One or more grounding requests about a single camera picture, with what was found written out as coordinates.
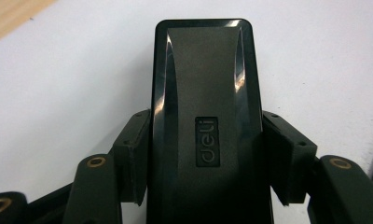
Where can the black whiteboard eraser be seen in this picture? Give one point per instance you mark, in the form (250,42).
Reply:
(206,93)

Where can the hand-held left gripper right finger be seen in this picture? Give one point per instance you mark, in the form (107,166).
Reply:
(287,155)

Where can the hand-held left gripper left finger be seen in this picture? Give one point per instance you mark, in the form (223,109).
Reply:
(133,155)

